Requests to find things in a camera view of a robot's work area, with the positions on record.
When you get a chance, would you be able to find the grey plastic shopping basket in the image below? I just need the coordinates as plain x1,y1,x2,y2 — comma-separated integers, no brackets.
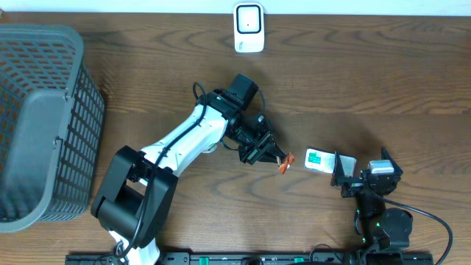
1,24,105,233

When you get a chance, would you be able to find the orange white snack packet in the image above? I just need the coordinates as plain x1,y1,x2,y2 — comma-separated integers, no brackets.
277,153,295,174

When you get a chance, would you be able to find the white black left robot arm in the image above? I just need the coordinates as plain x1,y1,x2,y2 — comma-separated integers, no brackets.
91,74,294,264

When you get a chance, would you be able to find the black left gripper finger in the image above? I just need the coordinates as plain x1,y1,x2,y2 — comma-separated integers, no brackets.
258,154,283,164
270,135,287,159

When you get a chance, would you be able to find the white green carton box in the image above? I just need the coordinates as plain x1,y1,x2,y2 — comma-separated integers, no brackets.
304,148,357,177

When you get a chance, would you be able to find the white barcode scanner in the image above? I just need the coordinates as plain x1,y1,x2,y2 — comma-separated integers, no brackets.
233,2,265,53

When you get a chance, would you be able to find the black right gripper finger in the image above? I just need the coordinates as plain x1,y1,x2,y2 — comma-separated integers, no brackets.
330,151,345,186
381,146,403,173

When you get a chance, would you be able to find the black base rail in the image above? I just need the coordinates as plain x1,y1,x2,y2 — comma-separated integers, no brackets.
65,251,435,265

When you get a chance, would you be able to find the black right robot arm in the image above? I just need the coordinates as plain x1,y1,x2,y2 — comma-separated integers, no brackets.
330,148,413,264

